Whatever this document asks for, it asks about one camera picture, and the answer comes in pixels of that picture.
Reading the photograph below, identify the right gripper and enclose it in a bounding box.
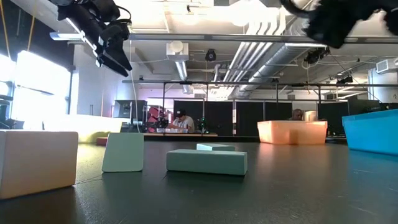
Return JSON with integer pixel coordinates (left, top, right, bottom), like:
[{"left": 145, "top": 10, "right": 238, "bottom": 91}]
[{"left": 303, "top": 0, "right": 382, "bottom": 50}]

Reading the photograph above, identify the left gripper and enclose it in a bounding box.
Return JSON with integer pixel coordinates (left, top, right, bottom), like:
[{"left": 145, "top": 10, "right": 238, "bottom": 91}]
[{"left": 95, "top": 26, "right": 133, "bottom": 78}]

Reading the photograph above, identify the mint long block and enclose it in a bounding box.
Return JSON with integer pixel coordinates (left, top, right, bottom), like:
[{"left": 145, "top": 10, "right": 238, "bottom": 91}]
[
  {"left": 165, "top": 149, "right": 249, "bottom": 176},
  {"left": 196, "top": 142, "right": 236, "bottom": 152}
]

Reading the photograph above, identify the black ceiling spotlight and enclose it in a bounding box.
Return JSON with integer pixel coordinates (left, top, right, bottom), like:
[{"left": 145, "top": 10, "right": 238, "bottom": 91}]
[{"left": 303, "top": 45, "right": 331, "bottom": 65}]

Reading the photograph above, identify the black monitor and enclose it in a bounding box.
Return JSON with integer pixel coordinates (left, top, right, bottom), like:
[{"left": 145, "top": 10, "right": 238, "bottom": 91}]
[{"left": 113, "top": 99, "right": 149, "bottom": 119}]

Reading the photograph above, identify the black track light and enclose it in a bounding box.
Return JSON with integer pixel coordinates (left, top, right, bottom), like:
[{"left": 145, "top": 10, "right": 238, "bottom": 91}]
[{"left": 336, "top": 75, "right": 354, "bottom": 85}]

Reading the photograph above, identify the red machine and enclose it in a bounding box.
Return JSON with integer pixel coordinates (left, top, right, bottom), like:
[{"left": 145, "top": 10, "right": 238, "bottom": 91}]
[{"left": 147, "top": 105, "right": 171, "bottom": 129}]

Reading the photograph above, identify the person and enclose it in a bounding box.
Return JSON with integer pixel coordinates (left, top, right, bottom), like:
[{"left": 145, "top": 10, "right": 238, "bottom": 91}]
[
  {"left": 288, "top": 108, "right": 306, "bottom": 122},
  {"left": 170, "top": 108, "right": 196, "bottom": 134}
]

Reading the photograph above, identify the white and green block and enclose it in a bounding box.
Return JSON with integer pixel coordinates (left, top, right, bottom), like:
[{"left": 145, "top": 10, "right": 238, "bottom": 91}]
[{"left": 101, "top": 132, "right": 145, "bottom": 173}]

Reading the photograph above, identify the black partition panel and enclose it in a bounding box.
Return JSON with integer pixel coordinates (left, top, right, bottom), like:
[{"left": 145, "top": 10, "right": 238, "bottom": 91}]
[
  {"left": 173, "top": 100, "right": 234, "bottom": 137},
  {"left": 320, "top": 101, "right": 349, "bottom": 136},
  {"left": 235, "top": 101, "right": 293, "bottom": 138}
]

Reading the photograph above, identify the wooden workbench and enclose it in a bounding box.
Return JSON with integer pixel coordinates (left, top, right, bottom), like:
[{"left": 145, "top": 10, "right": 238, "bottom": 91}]
[{"left": 141, "top": 133, "right": 218, "bottom": 138}]

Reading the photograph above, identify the blue plastic bin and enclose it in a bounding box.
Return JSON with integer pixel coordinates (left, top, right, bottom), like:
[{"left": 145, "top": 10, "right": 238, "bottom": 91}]
[{"left": 341, "top": 108, "right": 398, "bottom": 156}]

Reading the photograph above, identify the orange plastic bin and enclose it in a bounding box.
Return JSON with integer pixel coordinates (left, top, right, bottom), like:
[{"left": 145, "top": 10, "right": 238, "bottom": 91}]
[{"left": 257, "top": 120, "right": 328, "bottom": 145}]

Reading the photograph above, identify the orange cube block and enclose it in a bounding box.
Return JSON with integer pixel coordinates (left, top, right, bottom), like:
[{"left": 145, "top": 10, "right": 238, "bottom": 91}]
[{"left": 0, "top": 129, "right": 79, "bottom": 200}]

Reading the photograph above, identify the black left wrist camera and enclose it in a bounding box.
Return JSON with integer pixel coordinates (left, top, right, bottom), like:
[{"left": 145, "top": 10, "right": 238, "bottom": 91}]
[{"left": 107, "top": 19, "right": 131, "bottom": 40}]

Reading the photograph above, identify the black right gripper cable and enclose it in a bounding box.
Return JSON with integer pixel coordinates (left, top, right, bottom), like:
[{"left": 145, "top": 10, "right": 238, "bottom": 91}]
[{"left": 279, "top": 0, "right": 312, "bottom": 18}]

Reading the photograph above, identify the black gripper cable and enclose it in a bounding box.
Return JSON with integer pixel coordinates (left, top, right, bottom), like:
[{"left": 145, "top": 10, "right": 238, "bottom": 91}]
[
  {"left": 117, "top": 5, "right": 133, "bottom": 25},
  {"left": 279, "top": 0, "right": 312, "bottom": 18}
]

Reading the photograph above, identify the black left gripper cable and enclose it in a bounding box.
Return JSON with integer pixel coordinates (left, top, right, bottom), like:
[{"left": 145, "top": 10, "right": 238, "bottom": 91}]
[{"left": 117, "top": 5, "right": 133, "bottom": 25}]

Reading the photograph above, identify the white hanging cable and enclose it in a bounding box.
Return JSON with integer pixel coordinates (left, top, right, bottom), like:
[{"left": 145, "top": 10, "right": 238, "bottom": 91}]
[{"left": 129, "top": 43, "right": 141, "bottom": 134}]

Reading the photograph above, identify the white duct box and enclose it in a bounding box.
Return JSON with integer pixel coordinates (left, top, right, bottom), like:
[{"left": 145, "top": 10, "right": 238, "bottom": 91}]
[{"left": 166, "top": 40, "right": 190, "bottom": 62}]

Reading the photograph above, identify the silver ventilation duct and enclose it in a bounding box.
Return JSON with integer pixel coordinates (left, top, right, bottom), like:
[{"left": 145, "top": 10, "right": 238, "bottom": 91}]
[{"left": 236, "top": 43, "right": 327, "bottom": 99}]

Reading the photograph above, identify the yellow hanging cable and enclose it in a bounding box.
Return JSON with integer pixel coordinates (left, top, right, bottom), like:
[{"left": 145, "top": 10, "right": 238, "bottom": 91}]
[{"left": 26, "top": 15, "right": 35, "bottom": 52}]

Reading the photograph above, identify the black hanging camera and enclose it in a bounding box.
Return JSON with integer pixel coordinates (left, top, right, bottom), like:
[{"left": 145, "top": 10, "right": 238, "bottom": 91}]
[{"left": 204, "top": 48, "right": 218, "bottom": 62}]

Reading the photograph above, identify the silver aluminium frame bar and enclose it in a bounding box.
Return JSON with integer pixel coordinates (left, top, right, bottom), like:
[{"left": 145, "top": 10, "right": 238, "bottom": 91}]
[{"left": 49, "top": 30, "right": 398, "bottom": 44}]

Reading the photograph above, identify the black metal rack frame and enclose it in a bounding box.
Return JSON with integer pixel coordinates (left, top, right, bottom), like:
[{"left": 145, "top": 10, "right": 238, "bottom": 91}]
[{"left": 121, "top": 80, "right": 398, "bottom": 138}]

